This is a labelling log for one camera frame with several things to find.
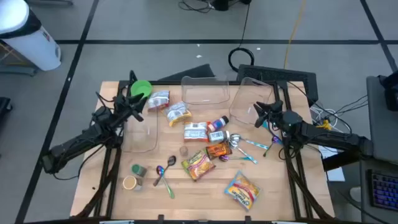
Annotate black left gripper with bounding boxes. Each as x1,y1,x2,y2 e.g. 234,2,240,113
113,93,149,123

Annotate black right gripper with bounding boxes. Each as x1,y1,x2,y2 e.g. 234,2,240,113
253,100,285,129

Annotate red white ramen packet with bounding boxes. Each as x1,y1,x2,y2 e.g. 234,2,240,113
147,90,171,113

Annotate yellow ramen packet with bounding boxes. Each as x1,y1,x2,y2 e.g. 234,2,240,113
164,101,193,128

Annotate green lid spice jar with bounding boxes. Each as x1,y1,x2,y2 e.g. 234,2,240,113
131,164,148,178

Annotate black metal spoon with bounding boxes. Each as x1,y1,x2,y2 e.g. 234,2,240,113
152,155,177,187

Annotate orange ramen packet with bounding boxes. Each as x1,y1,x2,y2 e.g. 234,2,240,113
183,121,210,143

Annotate gold lid seasoning jar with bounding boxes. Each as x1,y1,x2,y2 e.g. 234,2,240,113
122,175,143,192

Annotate silver foil wrapped item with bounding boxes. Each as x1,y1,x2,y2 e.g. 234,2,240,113
228,140,259,165

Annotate clear plastic bin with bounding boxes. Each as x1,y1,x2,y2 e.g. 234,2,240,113
121,102,159,154
180,76,231,105
229,77,274,125

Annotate green plastic bowl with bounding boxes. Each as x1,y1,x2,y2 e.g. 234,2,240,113
130,80,154,98

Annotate blue label spice jar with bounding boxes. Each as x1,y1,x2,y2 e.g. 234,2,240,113
206,115,230,133

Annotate silver label spice jar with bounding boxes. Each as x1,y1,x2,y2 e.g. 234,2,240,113
207,129,231,144

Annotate dark orange snack packet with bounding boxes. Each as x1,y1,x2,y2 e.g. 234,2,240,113
204,142,233,160

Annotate black flat panel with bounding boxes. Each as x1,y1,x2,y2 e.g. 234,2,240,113
157,63,216,82

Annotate blue beef ramen packet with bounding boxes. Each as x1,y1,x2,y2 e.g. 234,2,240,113
224,170,262,212

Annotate lime chili shrimp ramen packet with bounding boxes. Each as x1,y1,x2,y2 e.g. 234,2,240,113
181,149,216,182

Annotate white paper sheet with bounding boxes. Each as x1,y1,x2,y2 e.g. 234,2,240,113
318,144,346,183

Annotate black equipment base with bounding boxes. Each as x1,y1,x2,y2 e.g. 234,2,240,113
211,0,252,12

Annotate white trash bin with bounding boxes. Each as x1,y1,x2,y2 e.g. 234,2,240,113
0,0,62,72

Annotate grey metal stand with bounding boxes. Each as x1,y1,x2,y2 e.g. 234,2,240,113
0,42,40,77

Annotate black desk device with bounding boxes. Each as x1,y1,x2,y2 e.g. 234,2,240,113
377,70,398,112

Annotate black floor object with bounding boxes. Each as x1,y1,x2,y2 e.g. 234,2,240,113
0,96,13,121

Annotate backlit keyboard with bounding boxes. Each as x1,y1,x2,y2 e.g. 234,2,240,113
368,169,398,212

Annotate purple spoon green handle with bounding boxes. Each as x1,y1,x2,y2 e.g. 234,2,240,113
262,135,280,158

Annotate white cable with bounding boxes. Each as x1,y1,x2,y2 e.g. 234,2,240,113
310,104,354,138

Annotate purple spoon teal handle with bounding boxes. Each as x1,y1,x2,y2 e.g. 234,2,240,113
218,154,252,162

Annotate black coiled cable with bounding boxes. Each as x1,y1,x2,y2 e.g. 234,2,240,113
228,0,256,73

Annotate yellow cable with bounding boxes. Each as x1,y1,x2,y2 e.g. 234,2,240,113
283,0,308,70

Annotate black cable bundle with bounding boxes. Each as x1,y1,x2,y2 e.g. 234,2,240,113
178,0,218,14

